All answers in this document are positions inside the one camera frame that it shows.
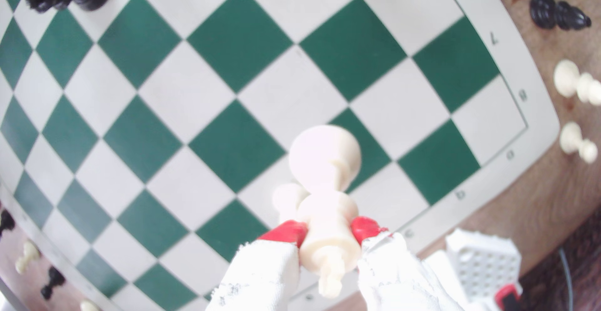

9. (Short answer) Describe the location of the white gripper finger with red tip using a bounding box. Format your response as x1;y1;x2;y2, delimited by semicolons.
207;220;309;311
350;216;465;311

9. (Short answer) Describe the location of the white chess king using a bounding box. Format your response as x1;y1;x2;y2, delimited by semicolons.
287;124;363;298

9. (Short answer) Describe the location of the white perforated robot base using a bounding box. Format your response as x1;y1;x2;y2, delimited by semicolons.
445;229;523;303

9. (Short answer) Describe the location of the green white chess mat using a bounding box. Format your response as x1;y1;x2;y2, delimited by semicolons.
0;0;562;311

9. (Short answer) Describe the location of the black chess pawn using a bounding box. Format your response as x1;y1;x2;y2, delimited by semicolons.
40;267;66;300
0;210;15;236

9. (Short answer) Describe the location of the red black connector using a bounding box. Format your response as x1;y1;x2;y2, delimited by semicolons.
495;284;522;311

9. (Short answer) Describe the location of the white pawn off board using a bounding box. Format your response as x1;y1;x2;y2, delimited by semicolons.
553;60;601;106

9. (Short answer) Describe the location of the black pawn off board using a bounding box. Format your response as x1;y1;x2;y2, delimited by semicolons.
530;0;592;31

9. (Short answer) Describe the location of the thin grey cable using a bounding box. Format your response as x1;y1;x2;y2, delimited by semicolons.
558;247;574;311

